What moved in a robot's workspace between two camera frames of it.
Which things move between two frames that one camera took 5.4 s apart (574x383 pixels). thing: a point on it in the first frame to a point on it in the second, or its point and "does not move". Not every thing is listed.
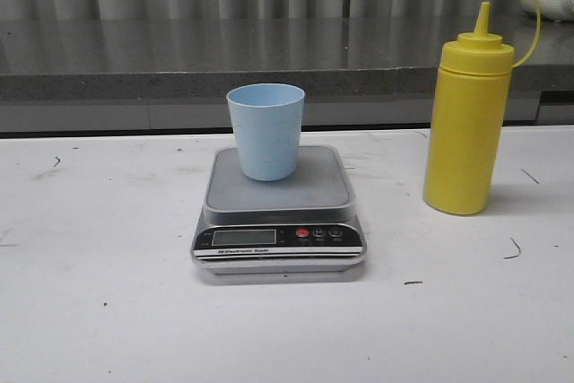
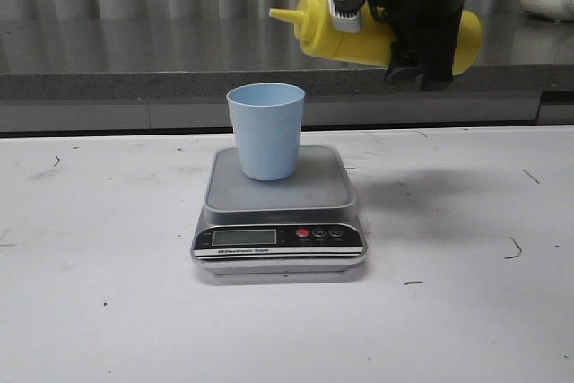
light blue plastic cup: x=267 y=118 does not move
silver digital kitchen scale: x=303 y=224 does not move
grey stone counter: x=112 y=73 does not move
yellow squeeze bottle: x=470 y=114 to x=372 y=45
